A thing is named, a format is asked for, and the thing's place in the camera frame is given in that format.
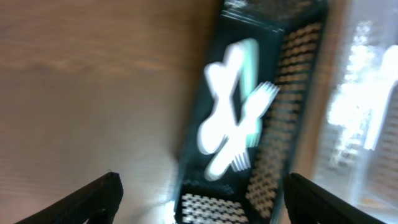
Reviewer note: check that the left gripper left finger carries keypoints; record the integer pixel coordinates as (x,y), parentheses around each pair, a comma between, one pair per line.
(96,203)

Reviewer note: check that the white plastic fork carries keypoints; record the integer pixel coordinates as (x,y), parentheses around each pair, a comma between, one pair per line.
(233,152)
(221,133)

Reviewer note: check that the clear plastic basket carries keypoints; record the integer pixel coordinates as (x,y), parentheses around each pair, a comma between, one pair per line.
(366,179)

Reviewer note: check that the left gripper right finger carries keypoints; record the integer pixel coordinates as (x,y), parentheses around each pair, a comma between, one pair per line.
(308,203)

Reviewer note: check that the white spoon clear basket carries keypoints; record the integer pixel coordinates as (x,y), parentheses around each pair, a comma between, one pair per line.
(380,95)

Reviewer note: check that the mint green plastic fork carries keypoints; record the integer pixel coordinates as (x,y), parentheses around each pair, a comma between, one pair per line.
(248,82)

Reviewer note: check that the dark green plastic basket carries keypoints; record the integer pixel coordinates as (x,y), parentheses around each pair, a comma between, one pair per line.
(289,34)

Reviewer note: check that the white plastic spoon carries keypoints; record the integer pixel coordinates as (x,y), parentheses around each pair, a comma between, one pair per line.
(222,78)

